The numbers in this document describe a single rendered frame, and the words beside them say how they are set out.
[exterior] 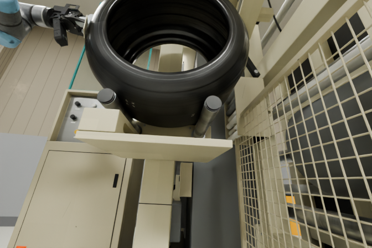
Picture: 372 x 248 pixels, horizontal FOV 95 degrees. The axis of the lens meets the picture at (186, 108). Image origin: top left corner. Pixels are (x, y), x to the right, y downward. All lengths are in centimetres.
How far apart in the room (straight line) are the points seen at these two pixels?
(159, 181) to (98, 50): 53
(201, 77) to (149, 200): 53
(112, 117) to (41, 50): 435
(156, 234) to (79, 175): 63
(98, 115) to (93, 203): 79
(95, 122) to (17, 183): 342
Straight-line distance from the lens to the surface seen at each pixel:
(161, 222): 78
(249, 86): 89
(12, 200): 386
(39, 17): 91
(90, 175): 121
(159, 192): 77
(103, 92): 49
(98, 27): 63
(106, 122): 45
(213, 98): 46
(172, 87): 46
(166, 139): 41
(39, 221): 133
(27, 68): 459
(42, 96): 416
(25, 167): 385
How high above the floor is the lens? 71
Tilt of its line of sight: 23 degrees up
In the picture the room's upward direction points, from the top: 3 degrees clockwise
